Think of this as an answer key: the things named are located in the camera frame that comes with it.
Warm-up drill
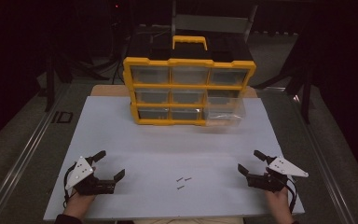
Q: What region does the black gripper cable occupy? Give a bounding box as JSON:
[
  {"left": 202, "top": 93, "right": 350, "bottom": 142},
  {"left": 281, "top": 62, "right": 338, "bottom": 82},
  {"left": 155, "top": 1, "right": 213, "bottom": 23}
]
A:
[
  {"left": 62, "top": 162, "right": 77, "bottom": 209},
  {"left": 286, "top": 176, "right": 298, "bottom": 215}
]

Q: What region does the person's left hand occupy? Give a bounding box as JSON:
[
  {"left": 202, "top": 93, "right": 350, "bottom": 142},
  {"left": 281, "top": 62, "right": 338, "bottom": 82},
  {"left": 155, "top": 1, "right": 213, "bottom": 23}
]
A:
[{"left": 62, "top": 188, "right": 97, "bottom": 219}]

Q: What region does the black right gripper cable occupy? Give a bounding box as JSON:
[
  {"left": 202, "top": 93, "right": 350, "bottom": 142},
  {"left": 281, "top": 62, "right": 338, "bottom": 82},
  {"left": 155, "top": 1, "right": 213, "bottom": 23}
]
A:
[{"left": 286, "top": 176, "right": 298, "bottom": 215}]

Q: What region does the white table board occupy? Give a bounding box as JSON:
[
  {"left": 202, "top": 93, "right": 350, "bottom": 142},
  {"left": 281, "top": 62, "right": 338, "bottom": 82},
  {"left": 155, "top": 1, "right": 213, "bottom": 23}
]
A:
[{"left": 42, "top": 95, "right": 306, "bottom": 222}]

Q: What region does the wooden table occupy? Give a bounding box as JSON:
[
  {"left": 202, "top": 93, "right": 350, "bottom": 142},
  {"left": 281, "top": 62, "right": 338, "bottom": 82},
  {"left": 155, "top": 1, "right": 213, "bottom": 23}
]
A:
[{"left": 89, "top": 84, "right": 259, "bottom": 99}]

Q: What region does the black tripod stand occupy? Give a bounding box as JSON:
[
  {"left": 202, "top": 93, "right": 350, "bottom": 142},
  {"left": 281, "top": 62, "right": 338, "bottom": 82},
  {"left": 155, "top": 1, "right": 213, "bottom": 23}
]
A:
[{"left": 41, "top": 36, "right": 110, "bottom": 114}]

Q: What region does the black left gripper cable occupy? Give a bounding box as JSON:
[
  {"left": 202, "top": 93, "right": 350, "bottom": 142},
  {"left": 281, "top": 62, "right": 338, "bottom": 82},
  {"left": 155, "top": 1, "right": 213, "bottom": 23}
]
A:
[{"left": 62, "top": 162, "right": 77, "bottom": 209}]

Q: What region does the yellow black drawer cabinet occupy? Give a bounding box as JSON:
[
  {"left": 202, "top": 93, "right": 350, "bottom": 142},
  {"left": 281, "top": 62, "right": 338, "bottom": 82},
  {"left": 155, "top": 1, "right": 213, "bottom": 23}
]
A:
[{"left": 122, "top": 35, "right": 257, "bottom": 127}]

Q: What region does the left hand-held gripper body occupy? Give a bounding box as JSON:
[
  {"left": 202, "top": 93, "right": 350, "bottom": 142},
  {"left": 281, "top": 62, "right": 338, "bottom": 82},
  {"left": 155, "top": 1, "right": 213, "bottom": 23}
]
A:
[{"left": 64, "top": 156, "right": 117, "bottom": 197}]

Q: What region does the black rectangular floor frame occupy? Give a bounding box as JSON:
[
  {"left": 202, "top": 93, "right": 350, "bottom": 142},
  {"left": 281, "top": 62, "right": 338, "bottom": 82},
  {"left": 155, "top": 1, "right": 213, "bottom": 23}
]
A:
[{"left": 50, "top": 110, "right": 75, "bottom": 124}]

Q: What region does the person's right hand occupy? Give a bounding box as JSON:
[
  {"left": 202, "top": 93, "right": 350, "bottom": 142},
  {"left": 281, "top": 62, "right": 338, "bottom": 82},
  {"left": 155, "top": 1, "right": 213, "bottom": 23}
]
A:
[{"left": 265, "top": 186, "right": 294, "bottom": 224}]

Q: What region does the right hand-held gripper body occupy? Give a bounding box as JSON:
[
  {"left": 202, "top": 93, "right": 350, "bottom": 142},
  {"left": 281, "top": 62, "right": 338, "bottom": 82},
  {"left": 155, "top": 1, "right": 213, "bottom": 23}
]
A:
[{"left": 246, "top": 156, "right": 310, "bottom": 193}]

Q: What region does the clear plastic drawer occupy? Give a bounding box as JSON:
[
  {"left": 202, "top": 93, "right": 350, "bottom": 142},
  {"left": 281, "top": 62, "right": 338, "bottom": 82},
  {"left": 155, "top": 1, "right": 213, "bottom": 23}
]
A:
[{"left": 203, "top": 95, "right": 247, "bottom": 127}]

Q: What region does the metal floor rail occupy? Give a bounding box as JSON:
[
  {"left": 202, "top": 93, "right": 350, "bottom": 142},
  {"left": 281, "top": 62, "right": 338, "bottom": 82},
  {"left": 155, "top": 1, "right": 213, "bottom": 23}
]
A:
[
  {"left": 0, "top": 83, "right": 68, "bottom": 224},
  {"left": 290, "top": 92, "right": 357, "bottom": 224}
]

